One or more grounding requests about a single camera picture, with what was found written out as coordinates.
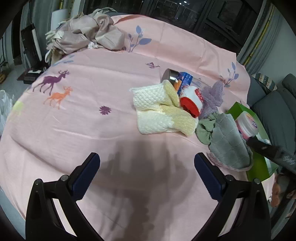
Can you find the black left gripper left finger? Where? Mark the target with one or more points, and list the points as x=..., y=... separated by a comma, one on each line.
x=53, y=213

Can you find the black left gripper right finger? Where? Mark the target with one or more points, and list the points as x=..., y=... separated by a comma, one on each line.
x=252, y=222

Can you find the grey knit towel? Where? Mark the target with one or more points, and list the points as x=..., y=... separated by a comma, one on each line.
x=227, y=147

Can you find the purple knit cloth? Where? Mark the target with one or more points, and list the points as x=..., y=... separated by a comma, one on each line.
x=212, y=97

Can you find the blue Tempo tissue pack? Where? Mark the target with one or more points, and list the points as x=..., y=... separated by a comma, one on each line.
x=183, y=79

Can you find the cream yellow knit scarf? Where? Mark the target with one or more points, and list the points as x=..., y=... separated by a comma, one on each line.
x=159, y=110

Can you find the green cloth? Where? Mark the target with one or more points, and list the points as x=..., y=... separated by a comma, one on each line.
x=205, y=128

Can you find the person's hand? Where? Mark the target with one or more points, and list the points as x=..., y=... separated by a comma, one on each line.
x=279, y=189

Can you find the green white box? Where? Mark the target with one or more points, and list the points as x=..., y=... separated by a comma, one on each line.
x=262, y=167

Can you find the grey sofa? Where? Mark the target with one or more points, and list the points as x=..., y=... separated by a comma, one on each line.
x=276, y=110

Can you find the pink jelly jar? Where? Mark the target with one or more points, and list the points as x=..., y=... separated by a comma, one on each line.
x=246, y=125

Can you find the pink printed bed sheet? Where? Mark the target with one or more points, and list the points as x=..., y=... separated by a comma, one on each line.
x=147, y=187

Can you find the white plastic bag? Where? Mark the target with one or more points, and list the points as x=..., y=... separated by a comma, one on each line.
x=6, y=105

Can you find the glass bottle steel lid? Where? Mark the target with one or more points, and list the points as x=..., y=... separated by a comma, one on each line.
x=173, y=76

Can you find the crumpled beige cloth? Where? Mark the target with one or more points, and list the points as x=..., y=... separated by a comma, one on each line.
x=80, y=32

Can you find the black stand with handle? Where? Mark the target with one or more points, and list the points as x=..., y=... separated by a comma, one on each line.
x=32, y=55

